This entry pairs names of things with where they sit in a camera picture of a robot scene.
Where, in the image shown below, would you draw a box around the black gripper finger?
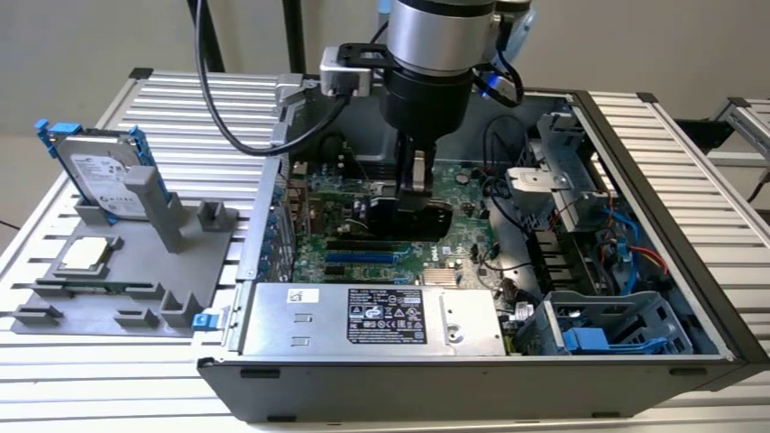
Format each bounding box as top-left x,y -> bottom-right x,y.
394,151 -> 435,214

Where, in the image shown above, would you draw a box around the green graphics card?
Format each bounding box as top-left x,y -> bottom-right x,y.
346,191 -> 454,243

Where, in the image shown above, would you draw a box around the green motherboard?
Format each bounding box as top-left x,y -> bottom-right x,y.
282,160 -> 501,290

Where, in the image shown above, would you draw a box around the blue expansion slot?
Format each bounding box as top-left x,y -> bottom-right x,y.
326,252 -> 397,267

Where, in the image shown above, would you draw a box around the silver chipset heatsink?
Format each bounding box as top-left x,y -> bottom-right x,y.
422,269 -> 462,288

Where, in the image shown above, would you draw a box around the metal drive cage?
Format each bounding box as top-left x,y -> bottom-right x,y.
505,111 -> 621,234

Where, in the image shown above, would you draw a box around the black metal stand pole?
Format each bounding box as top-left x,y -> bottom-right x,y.
281,0 -> 310,76
186,0 -> 227,73

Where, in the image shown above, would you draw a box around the silver power supply unit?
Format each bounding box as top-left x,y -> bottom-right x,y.
238,282 -> 506,357

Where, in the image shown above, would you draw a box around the blue plastic bay clip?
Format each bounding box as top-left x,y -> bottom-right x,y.
569,327 -> 609,355

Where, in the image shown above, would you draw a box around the open grey PC case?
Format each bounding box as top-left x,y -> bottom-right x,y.
196,74 -> 761,424

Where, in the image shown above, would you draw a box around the blue-grey disk bay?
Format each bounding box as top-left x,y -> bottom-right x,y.
515,290 -> 704,357

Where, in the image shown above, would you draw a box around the grey parts rack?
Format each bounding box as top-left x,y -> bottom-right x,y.
10,165 -> 251,337

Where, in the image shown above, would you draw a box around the blue case latch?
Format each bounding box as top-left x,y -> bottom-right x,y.
191,308 -> 227,337

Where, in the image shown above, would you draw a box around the hard disk in blue carrier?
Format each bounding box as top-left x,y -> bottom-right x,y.
31,119 -> 159,226

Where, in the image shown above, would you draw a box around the silver CPU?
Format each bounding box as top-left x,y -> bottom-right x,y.
54,236 -> 122,274

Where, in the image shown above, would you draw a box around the black cable loop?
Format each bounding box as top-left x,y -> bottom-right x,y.
483,114 -> 526,181

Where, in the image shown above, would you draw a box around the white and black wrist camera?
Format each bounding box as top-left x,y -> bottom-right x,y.
471,62 -> 526,108

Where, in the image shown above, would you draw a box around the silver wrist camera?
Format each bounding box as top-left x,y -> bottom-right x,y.
318,42 -> 378,98

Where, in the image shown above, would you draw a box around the black camera cable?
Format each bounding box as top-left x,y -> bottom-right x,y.
190,0 -> 354,157

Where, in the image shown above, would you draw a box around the blue data wire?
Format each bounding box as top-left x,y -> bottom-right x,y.
593,202 -> 652,290

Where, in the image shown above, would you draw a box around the red yellow power wires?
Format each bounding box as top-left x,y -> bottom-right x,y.
637,245 -> 673,274

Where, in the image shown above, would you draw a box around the aluminium frame table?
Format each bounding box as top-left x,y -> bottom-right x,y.
713,96 -> 770,168

